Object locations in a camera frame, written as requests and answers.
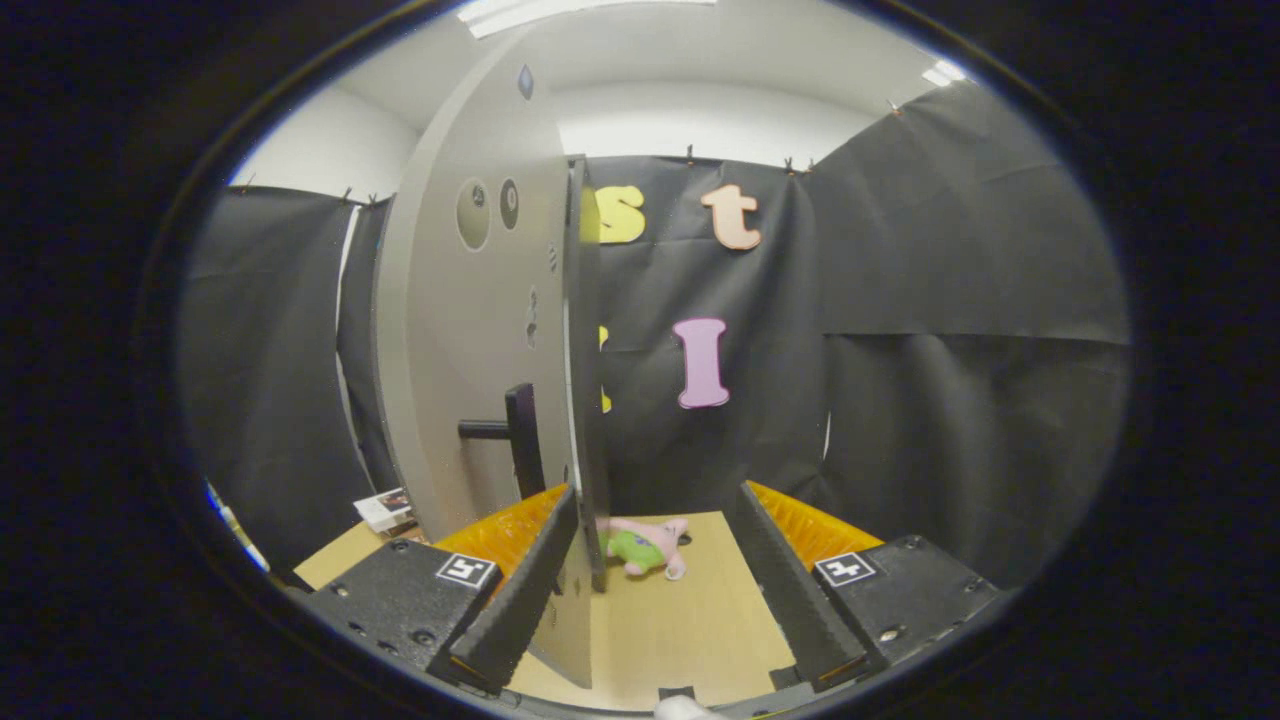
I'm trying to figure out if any black backdrop cloth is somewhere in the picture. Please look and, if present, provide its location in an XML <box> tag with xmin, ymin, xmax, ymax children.
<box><xmin>180</xmin><ymin>80</ymin><xmax>1133</xmax><ymax>591</ymax></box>

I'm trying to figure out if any long ceiling light panel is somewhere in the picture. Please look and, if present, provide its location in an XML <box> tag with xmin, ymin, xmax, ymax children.
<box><xmin>458</xmin><ymin>0</ymin><xmax>717</xmax><ymax>40</ymax></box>

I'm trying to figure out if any white book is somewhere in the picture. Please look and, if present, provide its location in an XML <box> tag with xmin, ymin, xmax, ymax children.
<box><xmin>353</xmin><ymin>487</ymin><xmax>414</xmax><ymax>534</ymax></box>

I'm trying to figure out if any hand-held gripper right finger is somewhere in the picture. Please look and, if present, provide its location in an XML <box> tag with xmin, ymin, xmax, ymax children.
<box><xmin>725</xmin><ymin>480</ymin><xmax>1001</xmax><ymax>693</ymax></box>

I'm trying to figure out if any grey shoe cabinet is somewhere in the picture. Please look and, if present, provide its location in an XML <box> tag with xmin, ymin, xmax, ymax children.
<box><xmin>565</xmin><ymin>154</ymin><xmax>612</xmax><ymax>594</ymax></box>

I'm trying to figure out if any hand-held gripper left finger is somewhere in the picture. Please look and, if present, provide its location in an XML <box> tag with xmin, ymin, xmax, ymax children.
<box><xmin>300</xmin><ymin>485</ymin><xmax>581</xmax><ymax>696</ymax></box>

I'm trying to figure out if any pink and green plush toy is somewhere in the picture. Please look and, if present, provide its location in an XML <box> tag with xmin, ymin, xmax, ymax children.
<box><xmin>604</xmin><ymin>516</ymin><xmax>691</xmax><ymax>582</ymax></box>

